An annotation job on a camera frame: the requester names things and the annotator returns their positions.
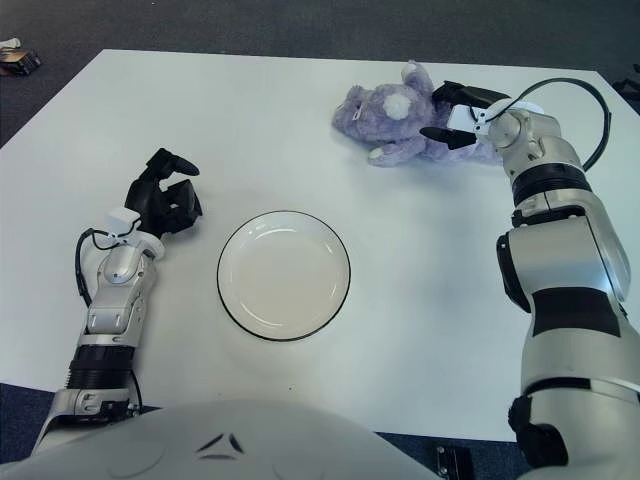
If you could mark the white plate with black rim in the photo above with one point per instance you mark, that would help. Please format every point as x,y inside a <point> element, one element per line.
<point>282,275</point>

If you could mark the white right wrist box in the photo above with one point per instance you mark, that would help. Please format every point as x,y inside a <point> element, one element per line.
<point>460,117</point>

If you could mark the black office chair base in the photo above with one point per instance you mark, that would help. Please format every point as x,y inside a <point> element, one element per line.
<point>627,85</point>

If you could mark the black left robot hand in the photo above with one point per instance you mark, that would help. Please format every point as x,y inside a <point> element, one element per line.
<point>145,200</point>

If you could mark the grey robot torso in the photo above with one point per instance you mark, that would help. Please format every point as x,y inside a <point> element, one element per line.
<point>225,440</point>

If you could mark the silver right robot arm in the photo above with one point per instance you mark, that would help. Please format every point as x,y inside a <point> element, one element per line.
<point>560,260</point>

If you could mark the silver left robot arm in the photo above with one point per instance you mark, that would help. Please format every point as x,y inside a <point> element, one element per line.
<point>115,295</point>

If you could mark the black cardboard box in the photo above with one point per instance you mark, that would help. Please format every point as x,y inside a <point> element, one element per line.
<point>20,62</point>

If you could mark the purple plush doll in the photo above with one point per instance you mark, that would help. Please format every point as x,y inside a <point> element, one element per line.
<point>380,120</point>

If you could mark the crumpled white paper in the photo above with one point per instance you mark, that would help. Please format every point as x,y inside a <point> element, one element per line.
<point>9,44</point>

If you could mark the black table bracket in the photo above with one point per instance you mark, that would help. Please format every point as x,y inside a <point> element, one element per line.
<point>452,465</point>

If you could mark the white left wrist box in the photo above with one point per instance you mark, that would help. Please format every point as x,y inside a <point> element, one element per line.
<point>122,220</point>

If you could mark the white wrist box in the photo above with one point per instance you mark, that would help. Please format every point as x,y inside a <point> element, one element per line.
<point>460,117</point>
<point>122,220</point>

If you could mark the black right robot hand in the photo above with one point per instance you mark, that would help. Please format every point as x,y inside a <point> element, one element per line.
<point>465,94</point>

